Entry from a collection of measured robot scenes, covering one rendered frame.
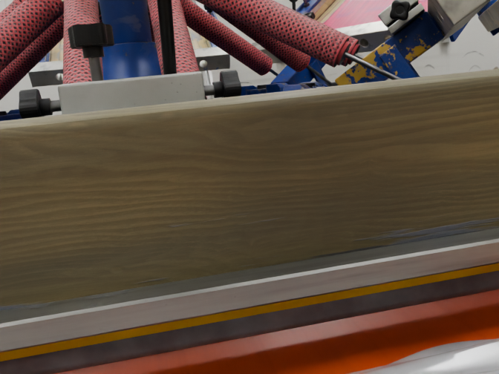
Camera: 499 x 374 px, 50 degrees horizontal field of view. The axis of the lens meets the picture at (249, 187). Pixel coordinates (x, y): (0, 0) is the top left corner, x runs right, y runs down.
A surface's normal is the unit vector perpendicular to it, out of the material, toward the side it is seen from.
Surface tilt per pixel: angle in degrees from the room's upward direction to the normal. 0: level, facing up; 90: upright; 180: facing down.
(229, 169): 90
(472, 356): 32
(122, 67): 63
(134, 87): 90
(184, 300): 90
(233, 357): 0
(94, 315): 90
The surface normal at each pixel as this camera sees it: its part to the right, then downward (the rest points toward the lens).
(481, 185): 0.21, 0.18
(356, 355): -0.10, -0.97
